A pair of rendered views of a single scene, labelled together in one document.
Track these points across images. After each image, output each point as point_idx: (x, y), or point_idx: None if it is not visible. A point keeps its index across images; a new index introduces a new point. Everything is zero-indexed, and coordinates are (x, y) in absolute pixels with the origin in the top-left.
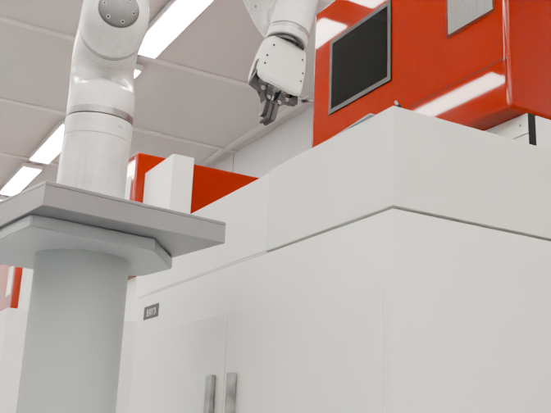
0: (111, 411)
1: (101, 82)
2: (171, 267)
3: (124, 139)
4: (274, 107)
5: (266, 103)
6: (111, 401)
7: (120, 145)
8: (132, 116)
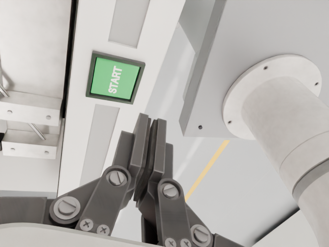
0: (206, 7)
1: None
2: (196, 52)
3: (325, 131)
4: (143, 148)
5: (168, 172)
6: (210, 9)
7: (325, 123)
8: None
